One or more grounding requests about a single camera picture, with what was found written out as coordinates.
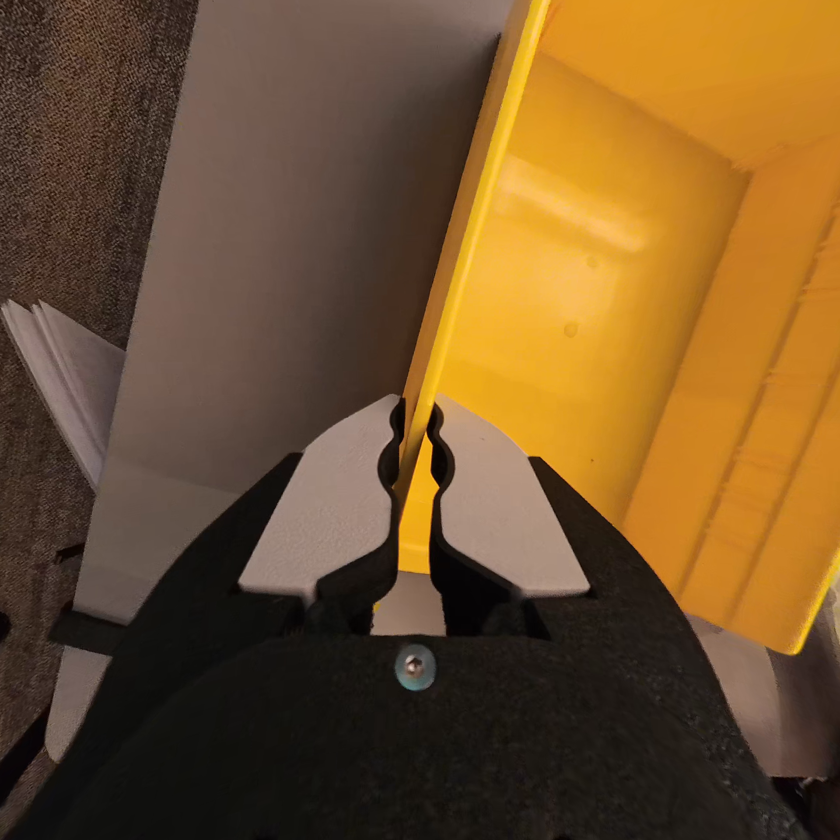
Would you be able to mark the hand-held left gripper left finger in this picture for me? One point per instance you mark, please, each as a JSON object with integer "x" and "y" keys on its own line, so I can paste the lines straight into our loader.
{"x": 321, "y": 518}

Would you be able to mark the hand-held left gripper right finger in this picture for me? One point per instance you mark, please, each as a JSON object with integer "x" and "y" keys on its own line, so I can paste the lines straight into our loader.
{"x": 505, "y": 518}

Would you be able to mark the yellow plastic bin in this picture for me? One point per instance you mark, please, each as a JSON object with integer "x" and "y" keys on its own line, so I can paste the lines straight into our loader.
{"x": 590, "y": 295}

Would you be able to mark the white paper sheets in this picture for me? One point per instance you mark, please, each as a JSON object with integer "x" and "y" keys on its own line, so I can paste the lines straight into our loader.
{"x": 72, "y": 387}

